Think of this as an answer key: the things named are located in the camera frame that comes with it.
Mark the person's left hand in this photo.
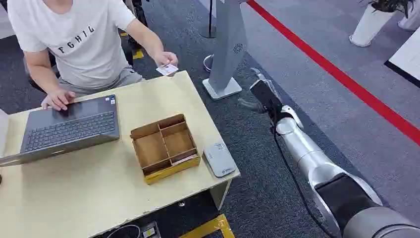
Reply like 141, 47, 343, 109
153, 51, 179, 68

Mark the person's right hand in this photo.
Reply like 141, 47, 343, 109
41, 88, 77, 112

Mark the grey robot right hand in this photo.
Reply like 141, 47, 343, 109
238, 67, 293, 124

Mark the white printed card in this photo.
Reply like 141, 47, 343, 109
156, 64, 179, 77

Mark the dark grey laptop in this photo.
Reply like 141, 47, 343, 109
0, 94, 120, 168

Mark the chrome round base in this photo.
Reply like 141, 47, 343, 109
203, 54, 214, 73

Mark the black pole stand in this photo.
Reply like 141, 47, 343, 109
198, 0, 217, 39

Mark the white flat object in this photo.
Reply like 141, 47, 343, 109
0, 109, 9, 158

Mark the grey kiosk stand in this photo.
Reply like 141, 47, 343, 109
202, 0, 250, 101

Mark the person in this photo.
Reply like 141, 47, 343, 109
6, 0, 179, 112

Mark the red floor tape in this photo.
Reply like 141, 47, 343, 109
246, 0, 420, 147

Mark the grey card reader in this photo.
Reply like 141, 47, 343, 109
203, 142, 238, 179

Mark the wooden compartment box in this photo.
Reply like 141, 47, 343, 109
130, 114, 202, 185

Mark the pale wooden desk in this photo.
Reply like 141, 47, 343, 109
0, 70, 241, 238

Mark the pale card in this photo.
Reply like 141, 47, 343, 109
170, 154, 198, 166

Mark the tall white planter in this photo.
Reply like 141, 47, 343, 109
349, 4, 396, 48

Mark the white platform black edge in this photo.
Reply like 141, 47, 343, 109
384, 28, 420, 89

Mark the dark green plant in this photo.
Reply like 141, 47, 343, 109
359, 0, 416, 19

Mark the grey power strip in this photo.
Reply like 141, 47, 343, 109
141, 221, 161, 238

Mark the yellow metal frame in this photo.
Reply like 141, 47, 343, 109
178, 214, 236, 238

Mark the thin floor cable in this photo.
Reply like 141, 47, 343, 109
105, 224, 142, 238

